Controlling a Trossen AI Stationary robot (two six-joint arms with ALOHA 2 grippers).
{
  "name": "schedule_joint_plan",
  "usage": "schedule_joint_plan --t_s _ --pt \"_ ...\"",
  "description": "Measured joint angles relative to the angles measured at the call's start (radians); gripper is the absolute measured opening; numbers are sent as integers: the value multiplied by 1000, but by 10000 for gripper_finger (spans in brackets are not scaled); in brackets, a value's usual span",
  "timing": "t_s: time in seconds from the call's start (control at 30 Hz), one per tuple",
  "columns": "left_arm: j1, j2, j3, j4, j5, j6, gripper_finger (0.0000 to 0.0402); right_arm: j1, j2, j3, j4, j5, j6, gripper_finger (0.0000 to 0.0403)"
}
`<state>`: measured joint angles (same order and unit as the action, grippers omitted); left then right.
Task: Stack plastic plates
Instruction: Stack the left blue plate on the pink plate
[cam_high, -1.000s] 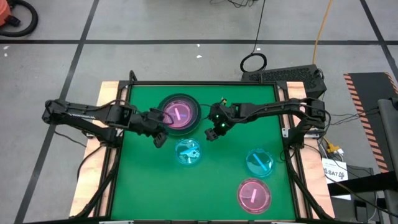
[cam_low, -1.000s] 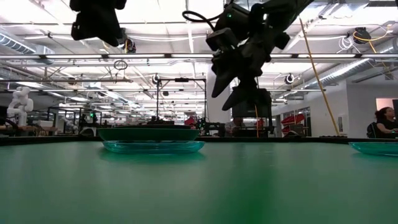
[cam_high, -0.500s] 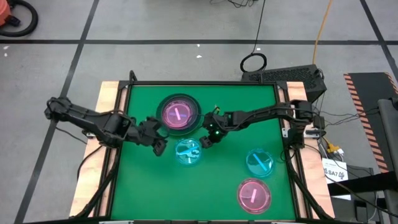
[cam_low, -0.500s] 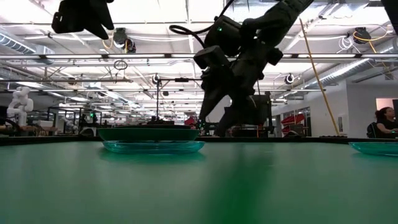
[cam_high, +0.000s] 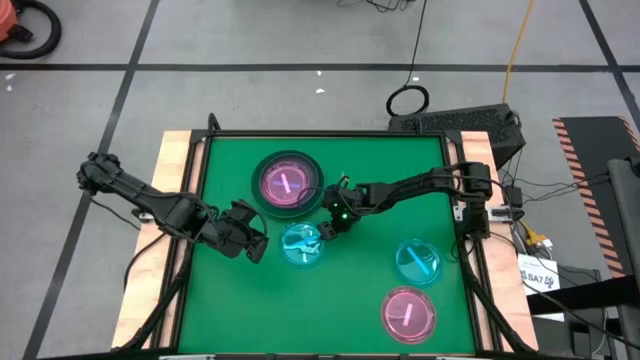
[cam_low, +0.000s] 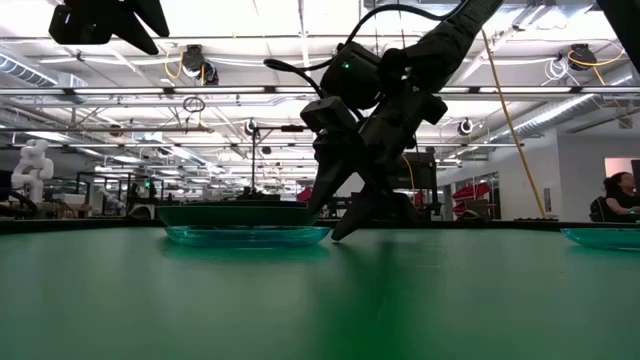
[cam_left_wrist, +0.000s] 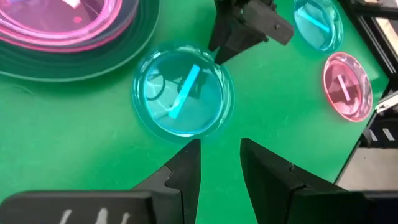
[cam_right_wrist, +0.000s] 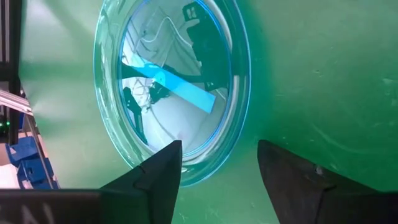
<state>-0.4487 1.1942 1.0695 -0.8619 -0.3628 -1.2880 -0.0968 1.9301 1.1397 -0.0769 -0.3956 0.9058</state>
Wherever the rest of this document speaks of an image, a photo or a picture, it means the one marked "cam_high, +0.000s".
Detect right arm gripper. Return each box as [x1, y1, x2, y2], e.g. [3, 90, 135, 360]
[317, 185, 364, 243]

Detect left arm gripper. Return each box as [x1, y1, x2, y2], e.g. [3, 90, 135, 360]
[212, 199, 270, 265]

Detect dark grey plastic plate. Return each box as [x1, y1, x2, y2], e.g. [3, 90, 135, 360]
[257, 153, 320, 214]

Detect dark green plastic plate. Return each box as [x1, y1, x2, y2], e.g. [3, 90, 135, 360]
[250, 149, 325, 220]

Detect wooden table side board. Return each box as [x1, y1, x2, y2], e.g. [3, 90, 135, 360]
[110, 130, 207, 350]
[458, 130, 540, 352]

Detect black power adapter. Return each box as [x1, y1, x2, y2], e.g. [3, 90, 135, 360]
[502, 183, 525, 209]

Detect white SA7 label card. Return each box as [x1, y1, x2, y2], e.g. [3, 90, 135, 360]
[516, 252, 562, 297]

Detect black shelf bar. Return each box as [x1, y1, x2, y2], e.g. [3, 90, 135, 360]
[525, 273, 640, 360]

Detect black hazard-striped floor mat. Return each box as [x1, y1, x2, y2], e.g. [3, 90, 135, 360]
[551, 115, 640, 280]

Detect orange-red vacuum cleaner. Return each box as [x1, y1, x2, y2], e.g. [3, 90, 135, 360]
[0, 0, 22, 44]

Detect black table frame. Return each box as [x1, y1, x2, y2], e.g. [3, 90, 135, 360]
[117, 112, 539, 360]

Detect black coiled floor cable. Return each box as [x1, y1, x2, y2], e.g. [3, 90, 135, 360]
[385, 0, 432, 119]

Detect yellow cable plug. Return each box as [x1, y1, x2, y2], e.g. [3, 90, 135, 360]
[521, 219, 555, 252]

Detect long yellow hanging cable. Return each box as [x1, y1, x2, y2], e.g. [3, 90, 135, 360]
[501, 0, 537, 105]

